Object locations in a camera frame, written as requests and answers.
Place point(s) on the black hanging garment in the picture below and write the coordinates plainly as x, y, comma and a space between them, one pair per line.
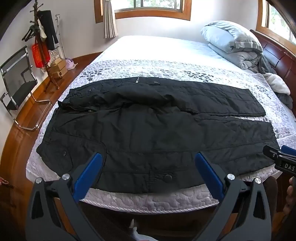
49, 30

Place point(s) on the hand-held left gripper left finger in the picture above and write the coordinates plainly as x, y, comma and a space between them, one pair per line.
89, 172

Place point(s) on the bed with floral quilt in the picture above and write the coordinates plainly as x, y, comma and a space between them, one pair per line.
161, 58

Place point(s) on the large cardboard box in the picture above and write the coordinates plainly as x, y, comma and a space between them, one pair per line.
59, 72

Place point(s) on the white fleece cloth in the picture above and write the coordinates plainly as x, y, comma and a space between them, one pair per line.
277, 83

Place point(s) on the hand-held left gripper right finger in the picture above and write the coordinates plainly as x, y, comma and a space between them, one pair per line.
208, 172

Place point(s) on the white hanging cloth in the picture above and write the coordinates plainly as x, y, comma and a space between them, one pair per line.
42, 31

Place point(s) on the black quilted pants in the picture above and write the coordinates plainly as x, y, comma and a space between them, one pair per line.
150, 136

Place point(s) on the dark wooden bed headboard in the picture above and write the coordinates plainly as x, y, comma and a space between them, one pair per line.
282, 58

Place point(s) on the white object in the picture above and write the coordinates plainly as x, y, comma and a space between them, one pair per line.
136, 233

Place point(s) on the small cardboard box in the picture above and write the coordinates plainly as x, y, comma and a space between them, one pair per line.
56, 63

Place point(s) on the red bag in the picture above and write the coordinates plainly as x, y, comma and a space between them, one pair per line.
39, 55

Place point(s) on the folded grey duvet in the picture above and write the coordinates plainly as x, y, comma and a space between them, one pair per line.
229, 39

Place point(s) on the arched wooden framed window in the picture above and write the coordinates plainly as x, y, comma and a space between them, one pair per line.
277, 20

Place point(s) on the wooden coat rack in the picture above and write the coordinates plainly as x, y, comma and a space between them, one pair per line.
52, 77

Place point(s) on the beige curtain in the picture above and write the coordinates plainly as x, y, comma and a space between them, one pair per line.
109, 20

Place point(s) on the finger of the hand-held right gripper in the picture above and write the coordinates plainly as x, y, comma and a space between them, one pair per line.
289, 150
271, 151

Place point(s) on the black chrome cantilever chair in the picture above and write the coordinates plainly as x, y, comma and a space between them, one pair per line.
18, 88

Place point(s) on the person's right hand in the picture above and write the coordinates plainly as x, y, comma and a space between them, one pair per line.
291, 188

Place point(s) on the pink plastic item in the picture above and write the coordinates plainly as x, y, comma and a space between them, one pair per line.
70, 63

